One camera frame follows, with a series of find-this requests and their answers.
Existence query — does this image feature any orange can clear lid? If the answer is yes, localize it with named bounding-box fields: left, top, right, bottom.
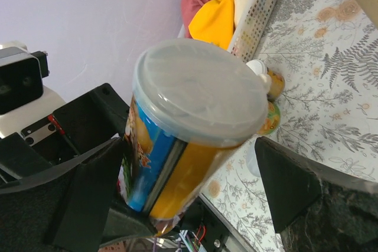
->
left=256, top=100, right=281, bottom=136

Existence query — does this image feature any yellow can white lid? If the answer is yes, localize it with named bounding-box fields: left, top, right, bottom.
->
left=246, top=60, right=285, bottom=102

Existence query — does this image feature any yellow cloth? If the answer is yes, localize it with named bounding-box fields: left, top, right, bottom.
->
left=188, top=0, right=235, bottom=50

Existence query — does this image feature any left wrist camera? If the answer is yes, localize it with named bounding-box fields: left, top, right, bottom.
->
left=1, top=41, right=65, bottom=138

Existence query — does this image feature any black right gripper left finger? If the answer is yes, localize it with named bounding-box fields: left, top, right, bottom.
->
left=1, top=139, right=123, bottom=251

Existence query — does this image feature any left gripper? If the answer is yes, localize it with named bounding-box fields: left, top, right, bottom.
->
left=0, top=83, right=157, bottom=247

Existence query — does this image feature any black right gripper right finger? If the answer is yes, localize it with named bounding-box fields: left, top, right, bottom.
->
left=255, top=138, right=377, bottom=251

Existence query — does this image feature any white plastic basket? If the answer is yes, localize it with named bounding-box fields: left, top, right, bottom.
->
left=181, top=0, right=277, bottom=62

